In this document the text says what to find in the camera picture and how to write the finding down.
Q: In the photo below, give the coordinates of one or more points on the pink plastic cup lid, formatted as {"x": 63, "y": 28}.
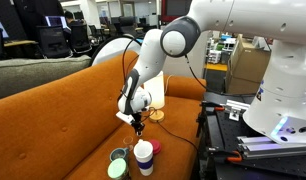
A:
{"x": 156, "y": 146}

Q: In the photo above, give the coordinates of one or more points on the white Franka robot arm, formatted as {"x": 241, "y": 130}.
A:
{"x": 286, "y": 66}

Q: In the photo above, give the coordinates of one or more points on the aluminium rail stack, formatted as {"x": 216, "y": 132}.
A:
{"x": 269, "y": 146}

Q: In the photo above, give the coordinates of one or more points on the white shade table lamp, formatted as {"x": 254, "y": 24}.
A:
{"x": 158, "y": 93}

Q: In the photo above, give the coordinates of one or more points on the can with green lid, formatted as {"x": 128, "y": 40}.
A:
{"x": 117, "y": 169}

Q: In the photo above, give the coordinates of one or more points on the seated person dark hair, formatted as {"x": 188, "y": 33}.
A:
{"x": 69, "y": 16}

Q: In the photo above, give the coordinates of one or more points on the blue mug steel inside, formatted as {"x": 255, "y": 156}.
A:
{"x": 119, "y": 154}

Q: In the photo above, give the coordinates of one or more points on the clear plastic cup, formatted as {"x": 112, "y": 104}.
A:
{"x": 128, "y": 137}

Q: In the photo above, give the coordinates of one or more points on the brown cardboard box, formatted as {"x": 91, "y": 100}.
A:
{"x": 248, "y": 66}

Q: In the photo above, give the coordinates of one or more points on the red framed monitor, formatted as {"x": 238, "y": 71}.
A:
{"x": 174, "y": 8}

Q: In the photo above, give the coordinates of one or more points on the aluminium angle bracket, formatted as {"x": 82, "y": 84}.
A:
{"x": 236, "y": 108}

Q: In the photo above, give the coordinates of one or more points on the black robot table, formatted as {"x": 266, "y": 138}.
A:
{"x": 223, "y": 133}

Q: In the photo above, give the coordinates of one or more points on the blue screen laptop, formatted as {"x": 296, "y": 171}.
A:
{"x": 55, "y": 21}

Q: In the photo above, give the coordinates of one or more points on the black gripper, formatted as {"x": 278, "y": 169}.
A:
{"x": 138, "y": 119}

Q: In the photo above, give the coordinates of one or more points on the black mesh office chair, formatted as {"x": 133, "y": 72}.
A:
{"x": 80, "y": 36}
{"x": 53, "y": 41}

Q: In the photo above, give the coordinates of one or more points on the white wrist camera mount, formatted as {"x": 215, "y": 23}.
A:
{"x": 124, "y": 117}

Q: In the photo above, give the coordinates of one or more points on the orange fabric sofa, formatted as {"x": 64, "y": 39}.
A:
{"x": 59, "y": 110}

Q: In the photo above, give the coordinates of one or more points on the grey fabric sofa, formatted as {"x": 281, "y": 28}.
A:
{"x": 33, "y": 75}

